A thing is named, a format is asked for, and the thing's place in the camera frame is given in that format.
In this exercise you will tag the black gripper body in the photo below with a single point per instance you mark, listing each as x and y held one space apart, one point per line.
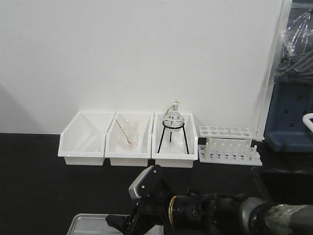
157 204

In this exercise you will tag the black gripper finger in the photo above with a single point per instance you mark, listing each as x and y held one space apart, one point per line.
139 222
123 223

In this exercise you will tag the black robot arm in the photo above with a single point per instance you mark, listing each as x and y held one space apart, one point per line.
211 214

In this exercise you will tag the glass beaker in bin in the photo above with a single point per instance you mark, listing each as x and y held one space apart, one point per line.
131 129

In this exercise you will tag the glass stirring rod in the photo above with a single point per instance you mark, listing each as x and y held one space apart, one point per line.
129 142

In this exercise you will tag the white storage bin right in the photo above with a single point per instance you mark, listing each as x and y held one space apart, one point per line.
174 154

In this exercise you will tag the white storage bin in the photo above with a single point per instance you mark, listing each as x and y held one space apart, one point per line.
174 154
82 142
137 157

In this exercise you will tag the white storage bin middle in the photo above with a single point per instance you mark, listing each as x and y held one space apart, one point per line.
137 157

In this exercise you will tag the white storage bin left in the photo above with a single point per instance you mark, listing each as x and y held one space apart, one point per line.
82 142

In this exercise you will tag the glass alcohol lamp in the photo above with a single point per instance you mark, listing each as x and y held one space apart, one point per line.
172 118

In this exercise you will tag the white test tube rack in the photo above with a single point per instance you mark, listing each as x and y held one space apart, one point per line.
229 145

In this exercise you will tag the blue perforated crate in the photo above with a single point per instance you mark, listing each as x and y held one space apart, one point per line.
291 99

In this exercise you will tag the clear plastic bag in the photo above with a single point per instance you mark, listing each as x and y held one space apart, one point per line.
297 41

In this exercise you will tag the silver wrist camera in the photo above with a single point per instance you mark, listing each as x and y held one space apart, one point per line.
145 182

